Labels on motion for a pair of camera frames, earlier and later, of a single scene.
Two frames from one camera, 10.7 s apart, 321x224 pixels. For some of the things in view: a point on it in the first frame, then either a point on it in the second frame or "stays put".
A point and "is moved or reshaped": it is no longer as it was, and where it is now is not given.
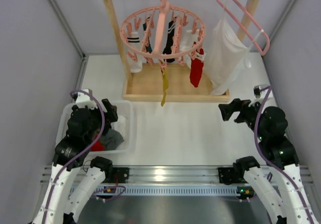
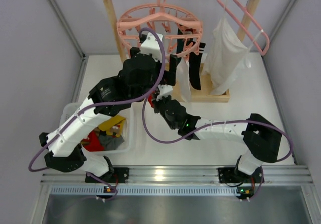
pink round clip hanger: (163, 9) is moved or reshaped
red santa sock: (196, 68) -> (150, 97)
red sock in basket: (97, 146) stays put
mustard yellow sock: (165, 81) is moved or reshaped
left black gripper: (106, 116) -> (169, 73)
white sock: (189, 39) -> (182, 78)
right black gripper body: (235, 112) -> (157, 104)
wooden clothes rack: (155, 82) stays put
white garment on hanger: (227, 56) stays put
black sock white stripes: (167, 49) -> (194, 66)
